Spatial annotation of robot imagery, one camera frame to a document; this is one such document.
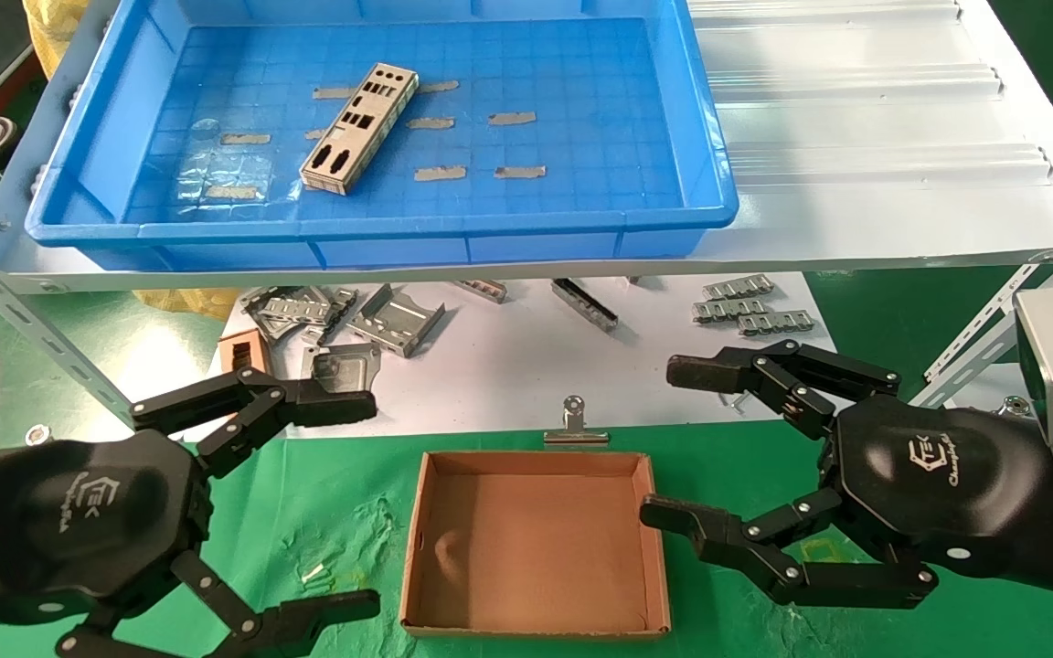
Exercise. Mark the grey tape piece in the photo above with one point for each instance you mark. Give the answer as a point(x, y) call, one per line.
point(314, 134)
point(519, 172)
point(244, 139)
point(440, 87)
point(440, 173)
point(430, 122)
point(230, 192)
point(333, 92)
point(512, 118)

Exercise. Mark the yellow plastic bag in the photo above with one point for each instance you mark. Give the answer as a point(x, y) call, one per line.
point(47, 37)

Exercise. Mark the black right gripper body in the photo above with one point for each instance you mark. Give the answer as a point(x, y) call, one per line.
point(938, 484)

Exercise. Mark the white paper sheet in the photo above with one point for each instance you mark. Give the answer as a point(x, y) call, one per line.
point(508, 366)

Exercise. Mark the metal connector strip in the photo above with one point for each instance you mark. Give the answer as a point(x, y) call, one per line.
point(739, 287)
point(728, 310)
point(775, 322)

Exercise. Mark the brown cardboard box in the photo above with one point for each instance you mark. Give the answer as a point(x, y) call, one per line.
point(536, 548)

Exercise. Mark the blue plastic tray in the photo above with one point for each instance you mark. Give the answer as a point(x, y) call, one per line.
point(581, 91)

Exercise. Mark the dark metal bar part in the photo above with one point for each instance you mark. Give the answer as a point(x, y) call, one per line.
point(586, 306)

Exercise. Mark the green table cloth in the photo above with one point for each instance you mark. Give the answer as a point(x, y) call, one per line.
point(353, 512)

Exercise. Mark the grey metal tray part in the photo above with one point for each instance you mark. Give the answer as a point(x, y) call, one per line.
point(344, 366)

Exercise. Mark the thin metal strip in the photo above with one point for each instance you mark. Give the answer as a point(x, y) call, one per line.
point(735, 399)

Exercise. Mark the brown rectangular part holder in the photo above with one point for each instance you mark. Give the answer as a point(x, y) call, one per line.
point(239, 352)

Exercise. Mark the perforated metal shelf leg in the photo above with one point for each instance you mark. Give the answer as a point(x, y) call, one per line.
point(979, 343)
point(42, 336)

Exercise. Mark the white metal shelf board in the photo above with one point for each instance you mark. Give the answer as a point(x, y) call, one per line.
point(856, 119)

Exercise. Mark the bent metal bracket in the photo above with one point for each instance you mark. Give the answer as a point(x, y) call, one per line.
point(394, 322)

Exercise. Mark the flat metal frame part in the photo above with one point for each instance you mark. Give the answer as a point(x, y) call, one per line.
point(284, 309)
point(339, 302)

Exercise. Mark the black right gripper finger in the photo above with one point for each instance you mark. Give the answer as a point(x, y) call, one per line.
point(709, 373)
point(682, 519)

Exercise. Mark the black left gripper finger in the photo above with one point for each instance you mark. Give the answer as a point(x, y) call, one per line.
point(307, 408)
point(307, 614)

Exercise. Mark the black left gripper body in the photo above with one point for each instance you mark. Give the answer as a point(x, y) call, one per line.
point(88, 521)

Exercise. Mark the small metal clip part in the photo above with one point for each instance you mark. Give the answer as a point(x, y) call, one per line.
point(485, 291)

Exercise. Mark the small white scrap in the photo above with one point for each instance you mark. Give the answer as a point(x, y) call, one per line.
point(313, 574)

